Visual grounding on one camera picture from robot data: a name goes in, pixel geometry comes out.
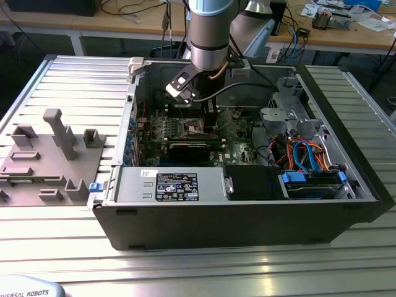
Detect CPU socket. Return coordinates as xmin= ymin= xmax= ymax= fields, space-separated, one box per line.
xmin=182 ymin=117 xmax=219 ymax=139

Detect blue data wire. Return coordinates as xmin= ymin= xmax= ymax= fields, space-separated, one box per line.
xmin=292 ymin=140 xmax=321 ymax=174

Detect black graphics card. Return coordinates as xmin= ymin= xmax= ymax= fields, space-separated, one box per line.
xmin=162 ymin=139 xmax=225 ymax=162

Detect green motherboard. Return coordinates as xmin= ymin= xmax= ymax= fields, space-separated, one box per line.
xmin=136 ymin=106 xmax=264 ymax=168

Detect brown braided cable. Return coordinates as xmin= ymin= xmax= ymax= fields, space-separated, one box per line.
xmin=209 ymin=60 xmax=231 ymax=82

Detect blue expansion card retainer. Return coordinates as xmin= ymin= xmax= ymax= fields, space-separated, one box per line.
xmin=122 ymin=117 xmax=137 ymax=165

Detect black PC case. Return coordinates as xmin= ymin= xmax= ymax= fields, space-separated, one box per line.
xmin=92 ymin=56 xmax=396 ymax=251

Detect grey power supply unit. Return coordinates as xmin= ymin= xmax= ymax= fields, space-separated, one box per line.
xmin=106 ymin=166 xmax=233 ymax=205

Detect pale blue teach pendant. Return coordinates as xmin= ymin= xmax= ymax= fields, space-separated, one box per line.
xmin=0 ymin=275 xmax=67 ymax=297

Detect orange wire bundle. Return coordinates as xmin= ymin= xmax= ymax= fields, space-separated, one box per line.
xmin=309 ymin=142 xmax=332 ymax=171
xmin=272 ymin=136 xmax=295 ymax=170

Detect black camera cable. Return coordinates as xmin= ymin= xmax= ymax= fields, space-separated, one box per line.
xmin=194 ymin=80 xmax=278 ymax=103

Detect grey parts rack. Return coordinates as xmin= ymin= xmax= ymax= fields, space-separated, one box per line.
xmin=0 ymin=108 xmax=108 ymax=207

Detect grey metal case bracket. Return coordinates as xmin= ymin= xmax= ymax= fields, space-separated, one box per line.
xmin=268 ymin=75 xmax=308 ymax=113

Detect metal socket cover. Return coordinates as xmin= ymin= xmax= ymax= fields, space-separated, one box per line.
xmin=216 ymin=106 xmax=238 ymax=139

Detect grey metal drive cage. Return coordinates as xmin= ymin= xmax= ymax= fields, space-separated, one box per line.
xmin=259 ymin=106 xmax=325 ymax=137

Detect CPU cooler heatsink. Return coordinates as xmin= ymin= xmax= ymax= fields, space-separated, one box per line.
xmin=311 ymin=9 xmax=334 ymax=31

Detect silver hard disk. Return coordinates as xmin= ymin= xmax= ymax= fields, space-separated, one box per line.
xmin=286 ymin=183 xmax=338 ymax=200

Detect wooden desk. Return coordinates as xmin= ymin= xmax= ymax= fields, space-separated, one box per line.
xmin=0 ymin=0 xmax=190 ymax=56
xmin=265 ymin=0 xmax=396 ymax=56

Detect white paper sheets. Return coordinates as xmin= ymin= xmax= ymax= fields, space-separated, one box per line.
xmin=355 ymin=17 xmax=396 ymax=33

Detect blue cardboard box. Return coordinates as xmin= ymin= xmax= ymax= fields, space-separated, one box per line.
xmin=343 ymin=0 xmax=383 ymax=12

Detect grey electronic device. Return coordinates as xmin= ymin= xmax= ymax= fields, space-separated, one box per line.
xmin=328 ymin=14 xmax=353 ymax=31

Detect grey case latch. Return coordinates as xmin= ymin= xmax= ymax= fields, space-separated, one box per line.
xmin=127 ymin=57 xmax=146 ymax=77

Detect silver CPU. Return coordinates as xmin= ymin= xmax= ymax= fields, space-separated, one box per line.
xmin=186 ymin=121 xmax=205 ymax=134

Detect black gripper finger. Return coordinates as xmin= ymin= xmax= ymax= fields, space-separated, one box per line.
xmin=202 ymin=103 xmax=218 ymax=137

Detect blue disk carrier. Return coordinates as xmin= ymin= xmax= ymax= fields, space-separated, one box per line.
xmin=277 ymin=169 xmax=347 ymax=200

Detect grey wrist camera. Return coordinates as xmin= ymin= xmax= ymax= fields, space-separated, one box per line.
xmin=229 ymin=58 xmax=251 ymax=77

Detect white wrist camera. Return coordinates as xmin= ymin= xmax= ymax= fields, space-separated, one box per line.
xmin=165 ymin=68 xmax=199 ymax=105

